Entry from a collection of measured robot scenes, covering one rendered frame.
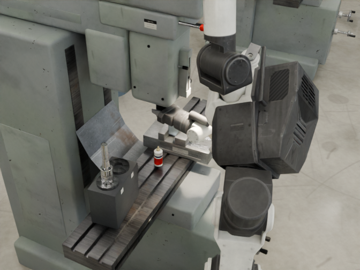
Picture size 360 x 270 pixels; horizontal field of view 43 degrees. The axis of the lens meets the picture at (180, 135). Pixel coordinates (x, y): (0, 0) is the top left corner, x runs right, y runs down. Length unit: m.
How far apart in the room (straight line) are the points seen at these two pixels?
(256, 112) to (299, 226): 2.03
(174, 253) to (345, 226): 1.45
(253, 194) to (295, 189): 2.37
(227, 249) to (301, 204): 2.00
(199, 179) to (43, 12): 1.04
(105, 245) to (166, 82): 0.68
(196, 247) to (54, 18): 1.21
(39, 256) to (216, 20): 1.98
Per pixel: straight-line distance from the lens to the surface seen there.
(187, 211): 2.10
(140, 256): 2.54
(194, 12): 1.61
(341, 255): 3.22
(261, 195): 1.19
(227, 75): 1.26
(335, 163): 3.90
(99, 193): 1.82
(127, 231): 1.92
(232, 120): 1.37
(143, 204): 2.03
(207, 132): 1.89
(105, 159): 1.75
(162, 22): 1.70
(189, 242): 2.25
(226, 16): 1.27
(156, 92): 1.87
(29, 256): 2.94
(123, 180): 1.85
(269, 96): 1.37
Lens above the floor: 2.36
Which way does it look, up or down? 37 degrees down
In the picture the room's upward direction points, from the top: 2 degrees clockwise
